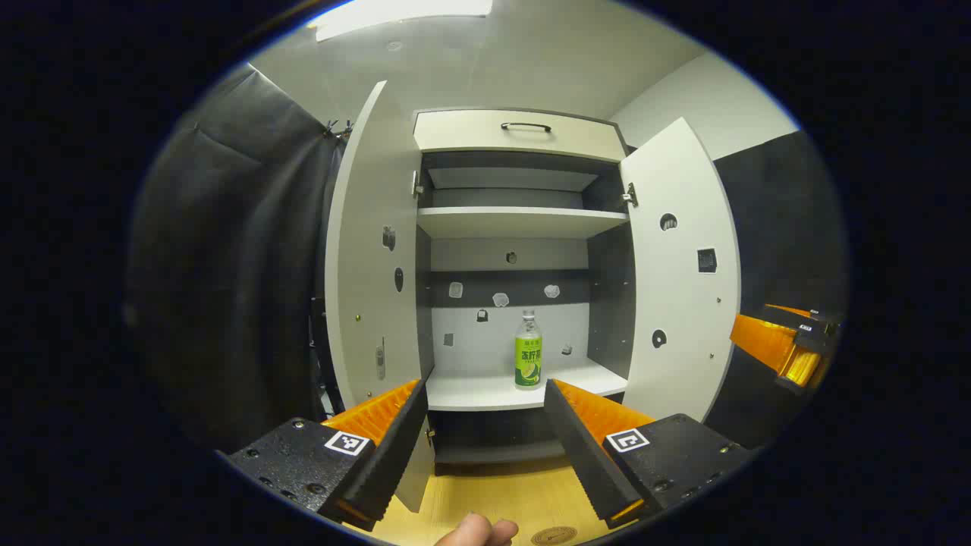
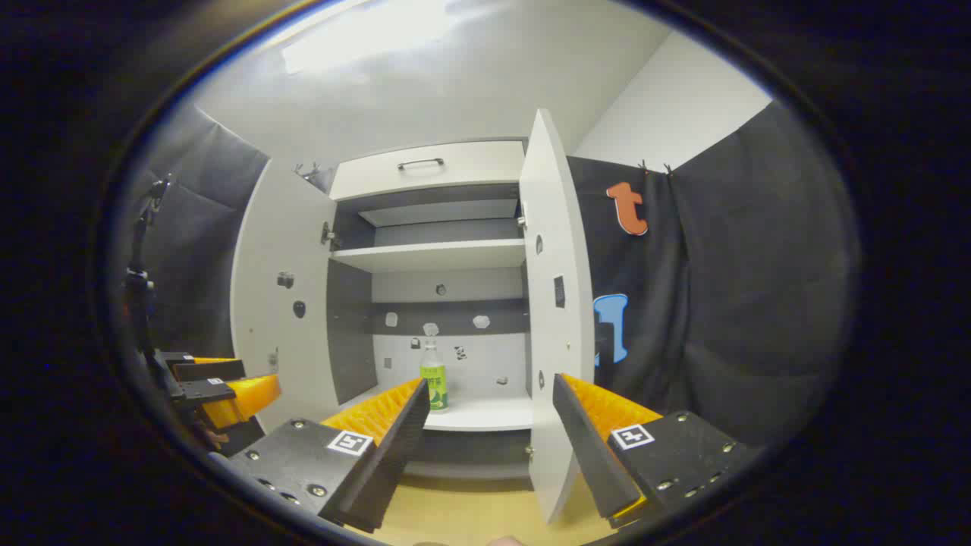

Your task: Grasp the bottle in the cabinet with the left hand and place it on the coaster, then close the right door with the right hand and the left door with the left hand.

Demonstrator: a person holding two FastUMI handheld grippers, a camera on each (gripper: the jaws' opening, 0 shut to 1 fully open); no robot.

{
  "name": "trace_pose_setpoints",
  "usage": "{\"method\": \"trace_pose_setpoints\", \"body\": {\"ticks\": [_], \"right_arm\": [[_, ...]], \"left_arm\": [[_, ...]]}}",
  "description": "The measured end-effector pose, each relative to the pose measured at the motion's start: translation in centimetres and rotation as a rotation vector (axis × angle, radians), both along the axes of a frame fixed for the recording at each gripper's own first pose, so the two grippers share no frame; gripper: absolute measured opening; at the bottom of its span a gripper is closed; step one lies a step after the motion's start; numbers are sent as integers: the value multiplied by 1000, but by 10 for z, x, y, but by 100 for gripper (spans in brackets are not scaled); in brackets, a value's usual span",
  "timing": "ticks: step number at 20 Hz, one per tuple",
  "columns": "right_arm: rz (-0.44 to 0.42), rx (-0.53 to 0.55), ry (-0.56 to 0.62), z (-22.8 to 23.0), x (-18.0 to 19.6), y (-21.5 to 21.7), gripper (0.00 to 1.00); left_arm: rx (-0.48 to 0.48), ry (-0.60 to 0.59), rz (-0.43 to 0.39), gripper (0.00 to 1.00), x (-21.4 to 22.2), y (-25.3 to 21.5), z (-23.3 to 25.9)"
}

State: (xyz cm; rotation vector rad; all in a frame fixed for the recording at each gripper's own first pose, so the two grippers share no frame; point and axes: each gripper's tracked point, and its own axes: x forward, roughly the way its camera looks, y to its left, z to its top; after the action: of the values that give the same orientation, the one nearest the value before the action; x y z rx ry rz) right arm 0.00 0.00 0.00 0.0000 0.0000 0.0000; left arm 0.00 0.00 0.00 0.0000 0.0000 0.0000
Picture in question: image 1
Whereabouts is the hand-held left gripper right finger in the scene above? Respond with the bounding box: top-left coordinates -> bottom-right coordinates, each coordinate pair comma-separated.
543,378 -> 756,529

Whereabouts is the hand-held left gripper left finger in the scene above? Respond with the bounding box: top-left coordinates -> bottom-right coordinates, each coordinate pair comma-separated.
216,379 -> 431,532

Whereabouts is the clear bottle with green label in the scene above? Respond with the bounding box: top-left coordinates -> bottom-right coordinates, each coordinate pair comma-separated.
514,309 -> 543,391

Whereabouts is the white cabinet door phone sticker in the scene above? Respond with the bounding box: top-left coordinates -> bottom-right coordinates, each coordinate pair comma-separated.
325,80 -> 435,513

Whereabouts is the white cabinet shelf board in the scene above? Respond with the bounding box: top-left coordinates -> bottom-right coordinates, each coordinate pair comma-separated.
417,206 -> 630,240
425,356 -> 629,412

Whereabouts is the white and grey cabinet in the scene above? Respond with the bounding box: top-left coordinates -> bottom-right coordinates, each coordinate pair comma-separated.
413,108 -> 636,467

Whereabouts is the white cabinet drawer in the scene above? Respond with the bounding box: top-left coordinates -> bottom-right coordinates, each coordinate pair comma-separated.
413,109 -> 627,162

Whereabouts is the black backdrop cloth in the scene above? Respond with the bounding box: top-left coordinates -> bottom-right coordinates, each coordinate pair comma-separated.
125,62 -> 346,456
702,130 -> 850,452

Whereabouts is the ceiling light panel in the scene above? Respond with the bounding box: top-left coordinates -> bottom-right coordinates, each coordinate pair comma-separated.
307,0 -> 494,42

